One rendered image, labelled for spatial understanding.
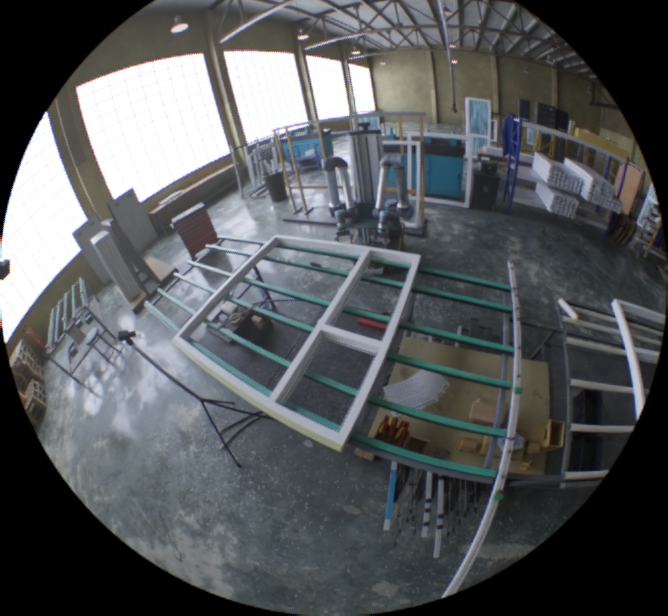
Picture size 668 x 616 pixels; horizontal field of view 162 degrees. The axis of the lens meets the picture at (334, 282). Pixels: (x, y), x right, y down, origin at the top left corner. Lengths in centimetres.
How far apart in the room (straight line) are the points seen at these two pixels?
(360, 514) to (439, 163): 548
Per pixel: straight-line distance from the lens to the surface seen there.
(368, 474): 206
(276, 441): 225
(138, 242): 819
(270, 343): 194
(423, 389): 154
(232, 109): 1059
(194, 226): 489
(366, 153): 274
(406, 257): 190
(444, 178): 531
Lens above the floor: 206
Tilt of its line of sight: 41 degrees down
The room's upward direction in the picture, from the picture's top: 13 degrees counter-clockwise
